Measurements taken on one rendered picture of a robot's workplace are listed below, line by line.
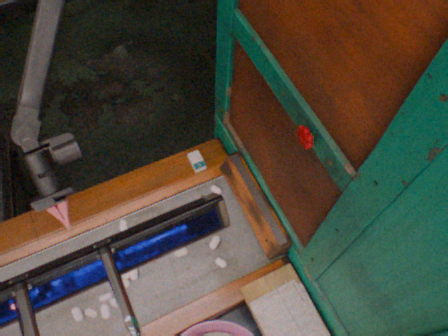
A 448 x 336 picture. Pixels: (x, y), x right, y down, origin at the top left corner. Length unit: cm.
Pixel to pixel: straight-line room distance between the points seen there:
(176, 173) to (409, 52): 84
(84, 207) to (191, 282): 37
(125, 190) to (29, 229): 27
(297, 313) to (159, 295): 35
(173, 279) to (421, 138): 78
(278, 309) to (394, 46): 74
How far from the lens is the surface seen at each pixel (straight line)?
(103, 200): 120
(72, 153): 105
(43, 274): 79
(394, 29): 52
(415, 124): 52
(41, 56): 105
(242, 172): 110
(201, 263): 113
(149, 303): 112
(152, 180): 120
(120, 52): 261
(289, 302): 109
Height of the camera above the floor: 183
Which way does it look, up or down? 61 degrees down
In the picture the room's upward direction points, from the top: 5 degrees clockwise
